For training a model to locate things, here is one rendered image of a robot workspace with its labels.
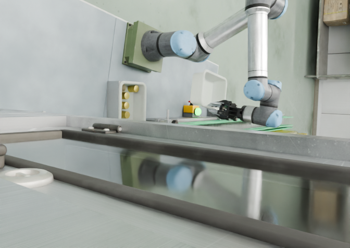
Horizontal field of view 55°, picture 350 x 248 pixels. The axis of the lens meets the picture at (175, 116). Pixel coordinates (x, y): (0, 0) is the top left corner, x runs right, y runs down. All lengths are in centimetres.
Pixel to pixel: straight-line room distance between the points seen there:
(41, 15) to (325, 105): 654
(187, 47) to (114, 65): 36
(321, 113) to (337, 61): 108
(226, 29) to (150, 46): 36
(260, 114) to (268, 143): 105
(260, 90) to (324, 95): 616
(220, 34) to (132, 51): 42
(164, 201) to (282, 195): 8
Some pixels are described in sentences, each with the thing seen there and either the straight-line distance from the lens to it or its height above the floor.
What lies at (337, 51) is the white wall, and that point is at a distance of 745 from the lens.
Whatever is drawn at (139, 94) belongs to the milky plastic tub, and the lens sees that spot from 165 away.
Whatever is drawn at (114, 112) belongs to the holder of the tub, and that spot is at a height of 80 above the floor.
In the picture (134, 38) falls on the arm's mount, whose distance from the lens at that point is 164.
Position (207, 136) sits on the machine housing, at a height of 173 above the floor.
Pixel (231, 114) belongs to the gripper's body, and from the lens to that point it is 149.
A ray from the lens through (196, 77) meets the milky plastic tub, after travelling 157.
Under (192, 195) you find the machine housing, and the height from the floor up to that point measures 184.
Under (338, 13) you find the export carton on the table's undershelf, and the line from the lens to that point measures 692.
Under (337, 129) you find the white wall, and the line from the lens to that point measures 738.
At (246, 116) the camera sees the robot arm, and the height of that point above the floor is 133.
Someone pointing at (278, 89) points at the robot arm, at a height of 145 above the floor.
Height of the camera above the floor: 195
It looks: 38 degrees down
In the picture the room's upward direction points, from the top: 94 degrees clockwise
